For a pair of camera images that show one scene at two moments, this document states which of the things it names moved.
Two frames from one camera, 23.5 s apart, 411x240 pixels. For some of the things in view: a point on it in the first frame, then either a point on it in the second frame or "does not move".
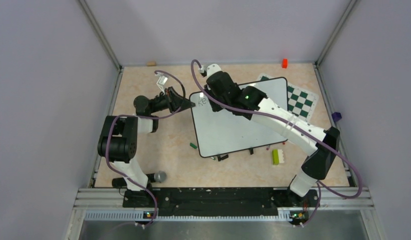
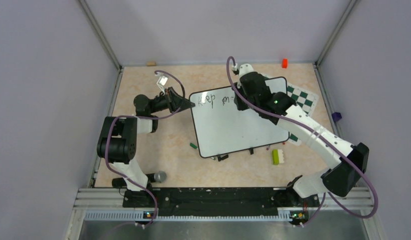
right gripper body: (209, 89) -> (242, 104)
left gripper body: (165, 101) does not move
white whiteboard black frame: (221, 132) does not move
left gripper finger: (184, 107) does not move
